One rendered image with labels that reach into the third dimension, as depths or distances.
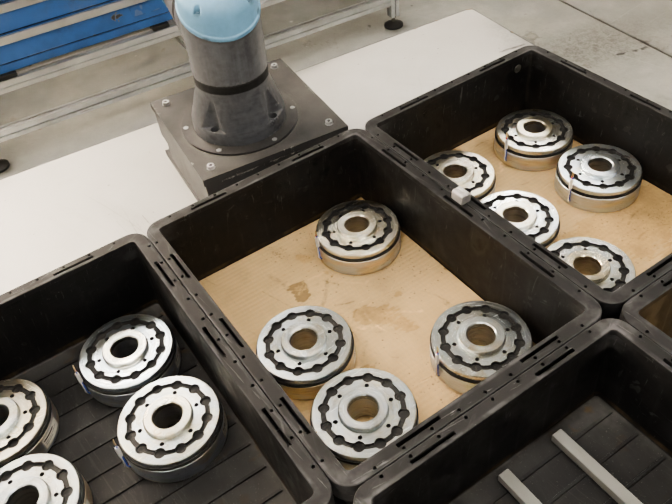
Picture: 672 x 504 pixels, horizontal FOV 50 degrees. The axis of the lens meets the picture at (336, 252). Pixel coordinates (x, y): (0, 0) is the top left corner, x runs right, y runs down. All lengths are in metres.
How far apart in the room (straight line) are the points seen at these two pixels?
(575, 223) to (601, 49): 2.12
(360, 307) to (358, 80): 0.72
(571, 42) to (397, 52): 1.59
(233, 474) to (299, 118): 0.64
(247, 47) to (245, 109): 0.10
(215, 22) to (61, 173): 0.48
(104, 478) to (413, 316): 0.36
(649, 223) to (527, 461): 0.37
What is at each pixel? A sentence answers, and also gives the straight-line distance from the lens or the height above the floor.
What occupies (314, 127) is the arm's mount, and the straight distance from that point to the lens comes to 1.16.
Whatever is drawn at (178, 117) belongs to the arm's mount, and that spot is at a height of 0.81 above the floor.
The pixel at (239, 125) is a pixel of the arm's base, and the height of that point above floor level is 0.84.
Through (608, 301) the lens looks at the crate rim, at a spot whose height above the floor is 0.93.
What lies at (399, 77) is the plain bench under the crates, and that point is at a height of 0.70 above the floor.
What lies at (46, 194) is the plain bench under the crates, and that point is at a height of 0.70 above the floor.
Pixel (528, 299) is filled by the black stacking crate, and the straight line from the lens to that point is 0.76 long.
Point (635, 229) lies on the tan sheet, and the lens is 0.94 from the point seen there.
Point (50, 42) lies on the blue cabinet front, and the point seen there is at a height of 0.37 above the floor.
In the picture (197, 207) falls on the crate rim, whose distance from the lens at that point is 0.84.
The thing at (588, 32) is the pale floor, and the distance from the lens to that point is 3.14.
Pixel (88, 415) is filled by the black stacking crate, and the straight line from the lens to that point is 0.81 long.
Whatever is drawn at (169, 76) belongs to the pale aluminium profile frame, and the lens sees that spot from 2.80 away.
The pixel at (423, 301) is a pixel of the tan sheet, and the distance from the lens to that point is 0.83.
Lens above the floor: 1.45
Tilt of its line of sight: 44 degrees down
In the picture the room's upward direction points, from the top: 8 degrees counter-clockwise
